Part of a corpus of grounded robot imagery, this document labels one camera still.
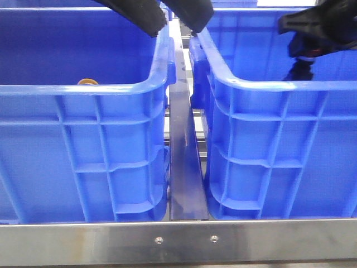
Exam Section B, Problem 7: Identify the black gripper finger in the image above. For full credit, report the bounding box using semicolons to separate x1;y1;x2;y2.
163;0;214;33
97;0;165;37
278;0;356;46

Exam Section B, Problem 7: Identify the steel rail screw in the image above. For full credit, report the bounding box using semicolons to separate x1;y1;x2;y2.
210;235;219;243
155;237;163;244

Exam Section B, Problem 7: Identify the steel shelf front rail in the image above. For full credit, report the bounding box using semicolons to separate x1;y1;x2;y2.
1;218;356;266

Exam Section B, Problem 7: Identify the yellow push button lying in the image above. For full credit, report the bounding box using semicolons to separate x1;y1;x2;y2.
77;78;99;85

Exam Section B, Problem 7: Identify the red push button placed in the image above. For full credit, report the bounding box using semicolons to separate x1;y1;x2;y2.
283;33;334;81

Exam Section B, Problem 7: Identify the steel rail screw right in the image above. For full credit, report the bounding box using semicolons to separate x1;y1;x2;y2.
210;235;219;243

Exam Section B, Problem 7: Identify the blue bin front right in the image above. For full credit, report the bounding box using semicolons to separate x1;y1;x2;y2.
189;8;356;219

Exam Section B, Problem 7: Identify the steel rail screw left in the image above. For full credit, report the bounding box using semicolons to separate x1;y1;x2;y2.
155;237;163;244

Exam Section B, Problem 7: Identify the blue bin front left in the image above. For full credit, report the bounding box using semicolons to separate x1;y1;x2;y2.
1;8;176;224

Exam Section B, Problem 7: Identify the blue bin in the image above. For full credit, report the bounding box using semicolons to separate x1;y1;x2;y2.
189;8;356;219
1;8;176;224

